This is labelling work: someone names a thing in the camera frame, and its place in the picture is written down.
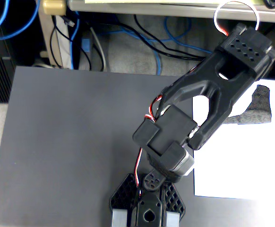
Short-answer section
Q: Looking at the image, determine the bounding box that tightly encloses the black foam cube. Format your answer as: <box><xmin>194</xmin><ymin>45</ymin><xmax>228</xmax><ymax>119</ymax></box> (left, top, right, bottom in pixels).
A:
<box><xmin>223</xmin><ymin>84</ymin><xmax>273</xmax><ymax>126</ymax></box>

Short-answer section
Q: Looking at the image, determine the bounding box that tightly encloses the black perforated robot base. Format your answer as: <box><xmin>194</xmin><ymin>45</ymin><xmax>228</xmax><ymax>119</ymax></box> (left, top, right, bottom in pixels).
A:
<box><xmin>109</xmin><ymin>173</ymin><xmax>186</xmax><ymax>227</ymax></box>

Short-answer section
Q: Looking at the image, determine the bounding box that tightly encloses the white paper sheet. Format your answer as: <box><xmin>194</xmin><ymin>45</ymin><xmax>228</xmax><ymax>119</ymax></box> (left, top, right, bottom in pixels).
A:
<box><xmin>192</xmin><ymin>79</ymin><xmax>275</xmax><ymax>200</ymax></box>

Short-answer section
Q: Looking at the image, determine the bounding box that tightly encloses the white desk board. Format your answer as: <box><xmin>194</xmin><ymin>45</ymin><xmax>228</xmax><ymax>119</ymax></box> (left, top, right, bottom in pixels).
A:
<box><xmin>67</xmin><ymin>0</ymin><xmax>275</xmax><ymax>24</ymax></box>

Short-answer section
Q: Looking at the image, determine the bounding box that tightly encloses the small blue connector box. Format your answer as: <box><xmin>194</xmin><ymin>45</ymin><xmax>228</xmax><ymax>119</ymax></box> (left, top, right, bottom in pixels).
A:
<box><xmin>81</xmin><ymin>37</ymin><xmax>92</xmax><ymax>53</ymax></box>

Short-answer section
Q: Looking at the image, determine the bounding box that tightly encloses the grey table clamp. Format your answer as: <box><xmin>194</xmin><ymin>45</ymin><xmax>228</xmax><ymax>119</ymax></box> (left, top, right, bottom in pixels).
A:
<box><xmin>112</xmin><ymin>209</ymin><xmax>129</xmax><ymax>227</ymax></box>
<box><xmin>166</xmin><ymin>211</ymin><xmax>180</xmax><ymax>227</ymax></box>

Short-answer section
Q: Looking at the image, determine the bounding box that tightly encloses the white desk leg panel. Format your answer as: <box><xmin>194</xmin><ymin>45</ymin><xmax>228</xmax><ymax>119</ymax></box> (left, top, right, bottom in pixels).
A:
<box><xmin>38</xmin><ymin>13</ymin><xmax>82</xmax><ymax>70</ymax></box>

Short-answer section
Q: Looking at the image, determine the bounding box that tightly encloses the grey network plug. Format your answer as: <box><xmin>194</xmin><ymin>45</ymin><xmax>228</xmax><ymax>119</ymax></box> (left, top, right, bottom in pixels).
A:
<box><xmin>62</xmin><ymin>16</ymin><xmax>76</xmax><ymax>27</ymax></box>

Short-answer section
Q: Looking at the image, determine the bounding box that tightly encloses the beige plastic block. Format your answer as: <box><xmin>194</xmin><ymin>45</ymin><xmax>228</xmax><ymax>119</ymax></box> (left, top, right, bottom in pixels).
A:
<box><xmin>42</xmin><ymin>0</ymin><xmax>68</xmax><ymax>16</ymax></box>

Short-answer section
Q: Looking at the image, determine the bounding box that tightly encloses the long black floor cable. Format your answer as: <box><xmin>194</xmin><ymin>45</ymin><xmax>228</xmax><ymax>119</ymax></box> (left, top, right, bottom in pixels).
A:
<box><xmin>133</xmin><ymin>14</ymin><xmax>207</xmax><ymax>60</ymax></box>

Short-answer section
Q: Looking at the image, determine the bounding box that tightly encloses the white red looped servo cable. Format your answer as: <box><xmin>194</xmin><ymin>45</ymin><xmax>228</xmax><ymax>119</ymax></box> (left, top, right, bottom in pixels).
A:
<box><xmin>213</xmin><ymin>0</ymin><xmax>262</xmax><ymax>36</ymax></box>

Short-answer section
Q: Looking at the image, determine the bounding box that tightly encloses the blue floor network cable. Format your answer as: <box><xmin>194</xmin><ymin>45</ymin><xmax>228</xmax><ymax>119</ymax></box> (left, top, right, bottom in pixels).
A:
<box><xmin>96</xmin><ymin>16</ymin><xmax>214</xmax><ymax>76</ymax></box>

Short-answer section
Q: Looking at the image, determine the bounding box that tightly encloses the long white red servo cable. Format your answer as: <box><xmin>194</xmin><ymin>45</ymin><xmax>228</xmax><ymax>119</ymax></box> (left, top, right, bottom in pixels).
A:
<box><xmin>133</xmin><ymin>147</ymin><xmax>145</xmax><ymax>198</ymax></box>

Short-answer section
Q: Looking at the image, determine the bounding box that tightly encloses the grey cable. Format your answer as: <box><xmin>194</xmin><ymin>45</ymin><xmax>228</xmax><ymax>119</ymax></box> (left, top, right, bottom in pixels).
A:
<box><xmin>89</xmin><ymin>26</ymin><xmax>108</xmax><ymax>72</ymax></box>

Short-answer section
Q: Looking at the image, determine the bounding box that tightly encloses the thin black hanging cable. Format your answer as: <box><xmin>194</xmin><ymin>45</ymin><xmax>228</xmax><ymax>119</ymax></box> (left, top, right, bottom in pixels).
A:
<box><xmin>50</xmin><ymin>14</ymin><xmax>92</xmax><ymax>72</ymax></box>

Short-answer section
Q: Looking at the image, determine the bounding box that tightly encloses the blue hanging network cable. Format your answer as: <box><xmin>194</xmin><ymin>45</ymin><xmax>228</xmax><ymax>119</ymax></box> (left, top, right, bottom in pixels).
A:
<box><xmin>69</xmin><ymin>17</ymin><xmax>82</xmax><ymax>70</ymax></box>

